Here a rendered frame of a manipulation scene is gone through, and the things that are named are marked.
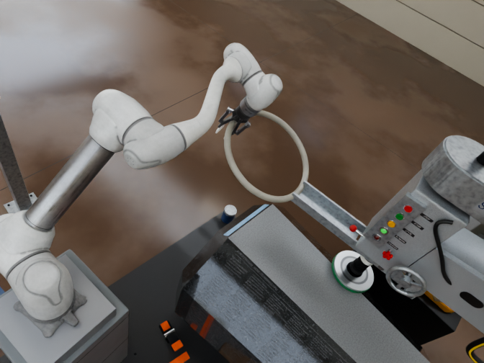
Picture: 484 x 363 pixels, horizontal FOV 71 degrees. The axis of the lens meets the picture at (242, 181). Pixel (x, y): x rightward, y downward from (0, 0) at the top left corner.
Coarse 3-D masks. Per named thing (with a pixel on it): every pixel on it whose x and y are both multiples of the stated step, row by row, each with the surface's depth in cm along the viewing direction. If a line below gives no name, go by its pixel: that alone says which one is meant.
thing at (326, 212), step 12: (312, 192) 168; (300, 204) 161; (312, 204) 165; (324, 204) 167; (336, 204) 164; (312, 216) 161; (324, 216) 157; (336, 216) 165; (348, 216) 162; (336, 228) 155; (348, 228) 162; (360, 228) 161; (348, 240) 155; (360, 252) 154; (396, 276) 148
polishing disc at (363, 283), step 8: (336, 256) 173; (344, 256) 174; (352, 256) 176; (336, 264) 170; (344, 264) 171; (336, 272) 167; (344, 272) 168; (368, 272) 172; (344, 280) 165; (352, 280) 167; (360, 280) 168; (368, 280) 169; (352, 288) 164; (360, 288) 165; (368, 288) 166
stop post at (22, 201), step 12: (0, 120) 180; (0, 132) 185; (0, 144) 190; (0, 156) 195; (12, 156) 201; (12, 168) 206; (12, 180) 213; (12, 192) 221; (24, 192) 227; (12, 204) 242; (24, 204) 234
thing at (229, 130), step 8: (264, 112) 173; (280, 120) 177; (232, 128) 157; (288, 128) 178; (296, 136) 179; (224, 144) 154; (296, 144) 179; (304, 152) 177; (232, 160) 150; (304, 160) 176; (232, 168) 150; (304, 168) 174; (240, 176) 150; (304, 176) 171; (248, 184) 150; (304, 184) 168; (256, 192) 151; (296, 192) 164; (272, 200) 155; (280, 200) 157; (288, 200) 160
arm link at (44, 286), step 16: (32, 256) 116; (48, 256) 118; (16, 272) 112; (32, 272) 109; (48, 272) 110; (64, 272) 114; (16, 288) 110; (32, 288) 106; (48, 288) 108; (64, 288) 113; (32, 304) 109; (48, 304) 111; (64, 304) 118; (48, 320) 121
